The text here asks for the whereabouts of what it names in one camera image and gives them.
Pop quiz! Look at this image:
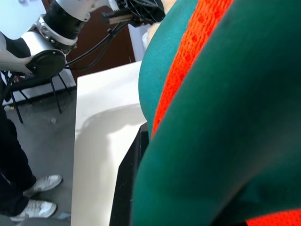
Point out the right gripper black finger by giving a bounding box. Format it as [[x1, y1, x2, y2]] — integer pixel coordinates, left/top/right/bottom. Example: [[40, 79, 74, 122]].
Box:
[[109, 122, 150, 226]]

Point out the green and orange backpack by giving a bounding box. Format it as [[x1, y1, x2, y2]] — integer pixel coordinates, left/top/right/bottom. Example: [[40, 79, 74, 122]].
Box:
[[131, 0, 301, 226]]

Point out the beige plush toy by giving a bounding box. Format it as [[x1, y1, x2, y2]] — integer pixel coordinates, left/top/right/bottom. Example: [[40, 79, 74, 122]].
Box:
[[142, 0, 176, 49]]

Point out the brown wooden door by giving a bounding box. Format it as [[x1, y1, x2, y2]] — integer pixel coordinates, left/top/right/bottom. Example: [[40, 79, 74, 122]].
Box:
[[65, 8, 136, 81]]

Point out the white sneaker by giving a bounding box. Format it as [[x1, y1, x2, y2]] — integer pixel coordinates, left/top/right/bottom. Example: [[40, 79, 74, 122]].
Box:
[[23, 174, 63, 198], [9, 199, 58, 222]]

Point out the person's black trouser leg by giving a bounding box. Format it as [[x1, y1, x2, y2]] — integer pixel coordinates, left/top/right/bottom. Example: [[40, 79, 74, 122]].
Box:
[[0, 80, 38, 218]]

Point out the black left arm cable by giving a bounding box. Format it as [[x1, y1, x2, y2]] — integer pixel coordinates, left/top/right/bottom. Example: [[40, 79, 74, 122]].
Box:
[[63, 21, 129, 71]]

